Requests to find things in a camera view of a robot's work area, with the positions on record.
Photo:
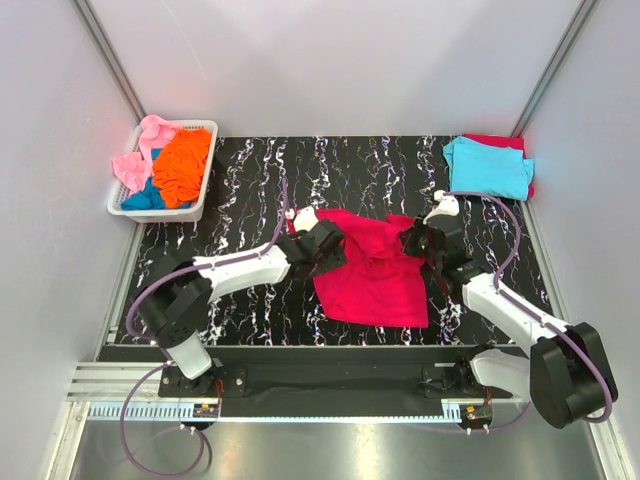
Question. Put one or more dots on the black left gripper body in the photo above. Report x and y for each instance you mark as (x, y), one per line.
(323, 260)

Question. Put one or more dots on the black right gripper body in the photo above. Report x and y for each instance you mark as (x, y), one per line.
(433, 260)

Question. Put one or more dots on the magenta t shirt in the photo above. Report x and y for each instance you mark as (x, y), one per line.
(379, 285)

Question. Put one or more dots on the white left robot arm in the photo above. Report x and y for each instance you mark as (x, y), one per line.
(175, 305)

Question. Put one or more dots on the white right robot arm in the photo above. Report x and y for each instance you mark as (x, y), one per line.
(563, 370)

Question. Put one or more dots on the black marble pattern mat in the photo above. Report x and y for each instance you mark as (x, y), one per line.
(371, 176)

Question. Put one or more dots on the folded cyan t shirt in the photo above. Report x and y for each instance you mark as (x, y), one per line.
(494, 170)

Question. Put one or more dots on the white plastic laundry basket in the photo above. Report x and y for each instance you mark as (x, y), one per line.
(189, 212)

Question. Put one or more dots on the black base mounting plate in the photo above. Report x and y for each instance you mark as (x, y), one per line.
(359, 375)

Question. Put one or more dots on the folded red t shirt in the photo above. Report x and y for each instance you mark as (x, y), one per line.
(502, 141)

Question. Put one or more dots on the orange t shirt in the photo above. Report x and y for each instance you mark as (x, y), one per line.
(179, 169)

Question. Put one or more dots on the blue t shirt in basket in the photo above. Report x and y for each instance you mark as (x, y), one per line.
(135, 174)

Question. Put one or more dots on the light pink t shirt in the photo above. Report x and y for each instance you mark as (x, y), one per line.
(156, 132)

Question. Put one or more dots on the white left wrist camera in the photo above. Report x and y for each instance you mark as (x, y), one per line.
(299, 220)

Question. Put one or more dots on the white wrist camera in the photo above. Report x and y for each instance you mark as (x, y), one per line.
(299, 220)
(447, 205)

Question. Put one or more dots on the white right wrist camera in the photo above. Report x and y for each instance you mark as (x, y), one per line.
(447, 205)

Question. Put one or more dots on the white slotted cable duct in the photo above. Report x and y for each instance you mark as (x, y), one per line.
(294, 412)

